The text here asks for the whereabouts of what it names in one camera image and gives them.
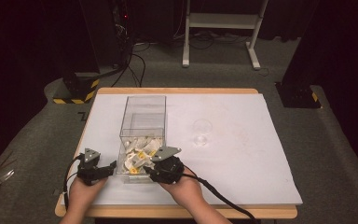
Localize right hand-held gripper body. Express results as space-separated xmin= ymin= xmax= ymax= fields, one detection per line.
xmin=150 ymin=146 xmax=186 ymax=185

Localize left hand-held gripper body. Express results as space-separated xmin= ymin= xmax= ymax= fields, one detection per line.
xmin=76 ymin=147 xmax=108 ymax=187

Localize clear plastic drawer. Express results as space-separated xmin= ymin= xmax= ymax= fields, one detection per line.
xmin=116 ymin=112 xmax=170 ymax=185

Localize person's left hand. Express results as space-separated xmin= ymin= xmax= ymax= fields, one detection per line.
xmin=68 ymin=176 xmax=109 ymax=214

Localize person's right hand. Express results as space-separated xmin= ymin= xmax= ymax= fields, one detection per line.
xmin=158 ymin=167 xmax=205 ymax=210

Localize clear glass cup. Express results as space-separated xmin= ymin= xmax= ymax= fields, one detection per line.
xmin=192 ymin=119 xmax=213 ymax=147

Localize white board mat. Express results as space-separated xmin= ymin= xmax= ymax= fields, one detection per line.
xmin=60 ymin=93 xmax=304 ymax=207

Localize black yellow-striped stand base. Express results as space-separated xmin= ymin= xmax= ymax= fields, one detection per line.
xmin=52 ymin=71 xmax=102 ymax=105

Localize wooden table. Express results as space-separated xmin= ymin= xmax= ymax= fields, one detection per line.
xmin=54 ymin=87 xmax=298 ymax=219

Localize black computer tower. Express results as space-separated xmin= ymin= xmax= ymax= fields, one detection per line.
xmin=111 ymin=0 xmax=135 ymax=69

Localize white metal stand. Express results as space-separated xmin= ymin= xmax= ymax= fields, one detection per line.
xmin=182 ymin=0 xmax=270 ymax=71

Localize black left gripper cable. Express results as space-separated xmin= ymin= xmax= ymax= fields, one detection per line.
xmin=62 ymin=154 xmax=86 ymax=203

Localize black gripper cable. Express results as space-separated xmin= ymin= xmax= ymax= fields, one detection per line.
xmin=62 ymin=154 xmax=86 ymax=203
xmin=180 ymin=172 xmax=259 ymax=224

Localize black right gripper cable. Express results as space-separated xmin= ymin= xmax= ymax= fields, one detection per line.
xmin=180 ymin=172 xmax=259 ymax=224

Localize black floor cables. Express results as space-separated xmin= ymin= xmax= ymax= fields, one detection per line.
xmin=110 ymin=43 xmax=147 ymax=89

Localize dark cables under stand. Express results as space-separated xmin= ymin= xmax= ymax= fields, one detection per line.
xmin=172 ymin=29 xmax=250 ymax=50

